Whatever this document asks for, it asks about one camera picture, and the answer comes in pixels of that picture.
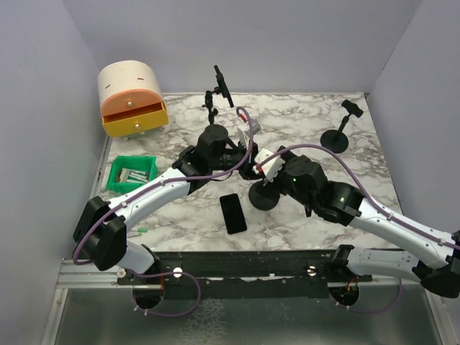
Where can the yellow lower drawer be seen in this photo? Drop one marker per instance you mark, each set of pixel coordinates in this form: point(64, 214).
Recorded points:
point(135, 121)

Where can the green marker left edge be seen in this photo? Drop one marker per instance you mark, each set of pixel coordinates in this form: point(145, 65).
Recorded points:
point(140, 231)

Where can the beige drawer cabinet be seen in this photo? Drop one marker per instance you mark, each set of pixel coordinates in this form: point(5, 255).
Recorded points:
point(124, 76)

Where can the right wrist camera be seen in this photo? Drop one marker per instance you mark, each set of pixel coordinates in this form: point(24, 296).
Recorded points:
point(269, 161)

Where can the black front rail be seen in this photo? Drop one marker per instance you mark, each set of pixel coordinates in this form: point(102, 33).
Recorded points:
point(256, 274)

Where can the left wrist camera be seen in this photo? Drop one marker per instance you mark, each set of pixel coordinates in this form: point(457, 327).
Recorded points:
point(244, 130)

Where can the grey black phone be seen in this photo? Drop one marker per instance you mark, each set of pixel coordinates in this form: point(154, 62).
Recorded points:
point(233, 214)

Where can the black phone stand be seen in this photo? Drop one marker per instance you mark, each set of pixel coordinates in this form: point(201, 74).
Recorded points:
point(335, 139)

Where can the orange upper drawer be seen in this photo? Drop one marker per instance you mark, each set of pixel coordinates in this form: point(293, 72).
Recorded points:
point(130, 103)

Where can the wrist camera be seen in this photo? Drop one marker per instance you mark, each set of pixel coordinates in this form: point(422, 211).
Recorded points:
point(244, 130)
point(269, 161)

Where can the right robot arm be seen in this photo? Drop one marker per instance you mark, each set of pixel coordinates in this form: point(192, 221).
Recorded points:
point(424, 254)

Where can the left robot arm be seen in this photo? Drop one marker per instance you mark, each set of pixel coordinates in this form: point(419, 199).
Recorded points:
point(101, 233)

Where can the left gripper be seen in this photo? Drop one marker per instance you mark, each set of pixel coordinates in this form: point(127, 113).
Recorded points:
point(247, 172)

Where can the green plastic bin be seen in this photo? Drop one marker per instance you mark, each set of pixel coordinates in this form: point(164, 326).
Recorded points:
point(128, 173)

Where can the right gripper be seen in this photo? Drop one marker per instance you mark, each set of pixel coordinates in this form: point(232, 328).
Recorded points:
point(273, 185)

